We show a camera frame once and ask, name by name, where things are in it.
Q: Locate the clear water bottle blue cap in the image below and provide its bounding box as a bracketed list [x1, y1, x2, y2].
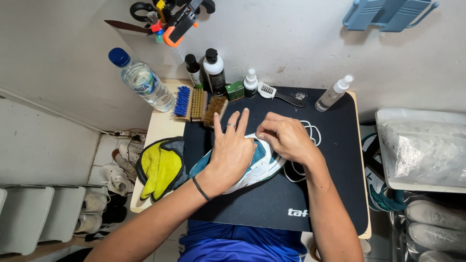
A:
[108, 47, 176, 113]

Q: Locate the grey plastic shoe box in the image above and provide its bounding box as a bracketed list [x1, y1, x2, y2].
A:
[38, 186, 86, 244]
[0, 186, 55, 256]

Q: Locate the yellow and grey microfiber cloth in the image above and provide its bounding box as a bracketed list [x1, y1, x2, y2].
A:
[136, 136, 188, 203]

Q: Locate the white shoelace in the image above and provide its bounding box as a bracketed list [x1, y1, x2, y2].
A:
[282, 120, 322, 183]

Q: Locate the grey sneaker in plastic bag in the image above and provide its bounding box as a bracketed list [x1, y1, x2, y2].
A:
[418, 250, 466, 262]
[405, 200, 466, 232]
[407, 223, 466, 254]

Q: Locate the blue plastic wall rack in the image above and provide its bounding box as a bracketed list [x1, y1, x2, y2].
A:
[342, 0, 440, 33]

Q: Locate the person's blue shirt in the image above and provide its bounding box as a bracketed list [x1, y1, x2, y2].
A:
[178, 220, 308, 262]

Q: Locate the tan bristle wooden brush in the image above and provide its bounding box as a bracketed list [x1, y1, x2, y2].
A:
[191, 87, 208, 123]

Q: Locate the white-head brush black handle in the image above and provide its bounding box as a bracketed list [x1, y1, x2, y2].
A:
[257, 82, 308, 108]

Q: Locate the small white spray bottle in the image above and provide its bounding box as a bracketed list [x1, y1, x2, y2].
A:
[243, 68, 259, 99]

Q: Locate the teal and white sneaker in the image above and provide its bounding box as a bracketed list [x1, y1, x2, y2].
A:
[189, 133, 288, 195]
[361, 133, 408, 213]

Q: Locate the blue bristle wooden brush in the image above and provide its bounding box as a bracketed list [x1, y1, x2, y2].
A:
[173, 85, 193, 122]

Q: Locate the white bottle black label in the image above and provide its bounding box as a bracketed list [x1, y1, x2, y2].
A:
[203, 48, 227, 97]

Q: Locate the person's left hand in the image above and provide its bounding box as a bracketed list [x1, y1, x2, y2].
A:
[198, 108, 258, 198]

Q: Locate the black desk mat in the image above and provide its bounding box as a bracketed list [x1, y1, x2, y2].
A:
[182, 86, 369, 236]

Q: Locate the heap of shoes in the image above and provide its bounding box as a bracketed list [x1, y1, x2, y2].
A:
[73, 142, 145, 243]

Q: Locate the small dark bottle black cap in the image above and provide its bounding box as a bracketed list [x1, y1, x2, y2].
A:
[184, 54, 204, 89]

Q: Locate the white power strip with cables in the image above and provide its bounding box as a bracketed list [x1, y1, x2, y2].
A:
[108, 128, 148, 143]

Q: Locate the small green box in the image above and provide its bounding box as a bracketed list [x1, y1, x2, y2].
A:
[225, 81, 245, 102]

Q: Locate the person's right hand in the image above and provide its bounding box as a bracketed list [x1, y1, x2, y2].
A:
[256, 112, 325, 169]

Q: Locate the wall holder with tools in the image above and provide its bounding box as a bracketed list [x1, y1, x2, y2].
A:
[104, 0, 216, 49]

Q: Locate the clear plastic bin with bags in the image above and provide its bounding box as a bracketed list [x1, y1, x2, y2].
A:
[375, 107, 466, 194]

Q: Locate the brown bristle wooden brush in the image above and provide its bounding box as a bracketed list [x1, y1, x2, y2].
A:
[202, 95, 229, 129]

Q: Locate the black wristband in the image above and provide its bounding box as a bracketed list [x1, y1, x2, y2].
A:
[192, 176, 213, 202]

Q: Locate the clear spray bottle white nozzle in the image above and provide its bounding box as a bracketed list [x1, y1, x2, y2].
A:
[315, 74, 355, 113]

